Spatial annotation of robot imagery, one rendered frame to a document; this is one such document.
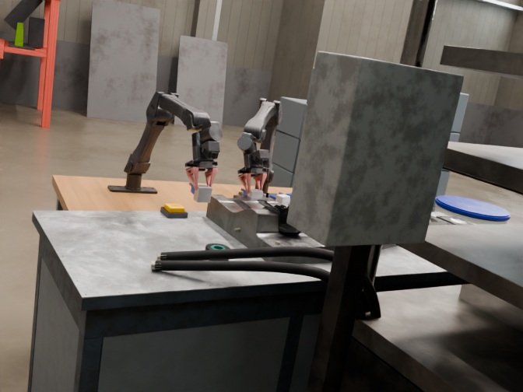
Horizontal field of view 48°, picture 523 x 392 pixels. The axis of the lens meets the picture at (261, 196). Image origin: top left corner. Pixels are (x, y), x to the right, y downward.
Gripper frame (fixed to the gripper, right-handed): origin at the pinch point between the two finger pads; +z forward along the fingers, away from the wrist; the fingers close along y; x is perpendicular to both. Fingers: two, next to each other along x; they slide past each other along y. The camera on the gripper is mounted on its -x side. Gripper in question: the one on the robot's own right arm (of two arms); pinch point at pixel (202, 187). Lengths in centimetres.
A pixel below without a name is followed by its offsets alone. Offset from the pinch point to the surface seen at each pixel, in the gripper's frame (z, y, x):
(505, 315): 50, 64, -68
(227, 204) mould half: 5.2, 12.0, 4.5
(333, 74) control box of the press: -6, -14, -93
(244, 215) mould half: 11.3, 10.0, -10.8
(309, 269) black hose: 33, 5, -52
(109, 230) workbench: 14.1, -31.8, 6.7
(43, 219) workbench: 9, -51, 17
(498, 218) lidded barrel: 0, 255, 69
